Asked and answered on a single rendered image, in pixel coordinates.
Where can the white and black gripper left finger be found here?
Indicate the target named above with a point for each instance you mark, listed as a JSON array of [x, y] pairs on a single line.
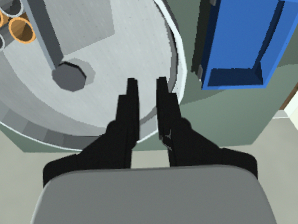
[[109, 150]]

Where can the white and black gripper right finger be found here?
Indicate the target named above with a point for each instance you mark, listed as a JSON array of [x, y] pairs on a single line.
[[185, 146]]

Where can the bronze bushing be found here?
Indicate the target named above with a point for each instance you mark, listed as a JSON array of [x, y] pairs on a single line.
[[20, 31], [4, 19]]

